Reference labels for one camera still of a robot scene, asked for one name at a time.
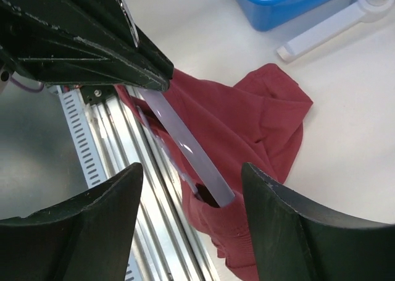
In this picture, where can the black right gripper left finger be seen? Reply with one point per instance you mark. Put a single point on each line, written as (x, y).
(87, 237)

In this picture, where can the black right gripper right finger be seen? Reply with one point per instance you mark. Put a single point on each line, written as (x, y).
(296, 238)

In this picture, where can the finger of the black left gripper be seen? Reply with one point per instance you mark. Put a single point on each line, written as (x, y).
(93, 41)
(26, 47)

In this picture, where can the red tank top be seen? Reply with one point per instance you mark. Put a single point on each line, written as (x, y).
(259, 120)

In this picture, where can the lilac hanger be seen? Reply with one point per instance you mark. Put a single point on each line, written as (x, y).
(188, 145)

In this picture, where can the blue plastic bin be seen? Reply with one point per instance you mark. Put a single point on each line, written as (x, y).
(264, 15)

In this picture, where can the white garment rack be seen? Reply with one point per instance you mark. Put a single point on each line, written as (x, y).
(360, 11)

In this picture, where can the slotted cable duct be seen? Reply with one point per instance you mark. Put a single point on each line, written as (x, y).
(90, 137)

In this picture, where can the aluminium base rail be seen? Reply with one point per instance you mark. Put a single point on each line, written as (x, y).
(164, 246)

